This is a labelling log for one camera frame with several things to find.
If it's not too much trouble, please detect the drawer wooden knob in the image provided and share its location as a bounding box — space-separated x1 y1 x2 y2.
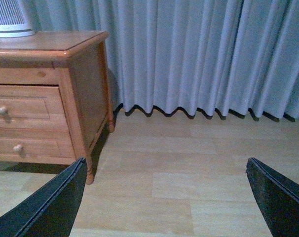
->
13 144 23 153
0 106 8 116

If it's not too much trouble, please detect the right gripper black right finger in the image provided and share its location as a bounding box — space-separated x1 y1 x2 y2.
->
246 158 299 237

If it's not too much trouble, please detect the lower drawer wooden knob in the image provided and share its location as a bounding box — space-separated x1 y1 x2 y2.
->
13 144 23 153

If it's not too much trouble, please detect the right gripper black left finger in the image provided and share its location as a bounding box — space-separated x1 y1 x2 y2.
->
0 158 87 237

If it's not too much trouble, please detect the upper drawer wooden knob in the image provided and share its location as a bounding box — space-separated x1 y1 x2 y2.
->
0 106 8 116

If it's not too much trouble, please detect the wooden nightstand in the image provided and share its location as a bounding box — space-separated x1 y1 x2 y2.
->
0 31 114 185

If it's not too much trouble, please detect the grey-blue curtain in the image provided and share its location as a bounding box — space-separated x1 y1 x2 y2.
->
27 0 299 119

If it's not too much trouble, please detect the white cylindrical air purifier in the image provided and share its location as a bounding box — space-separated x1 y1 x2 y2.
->
0 0 35 38

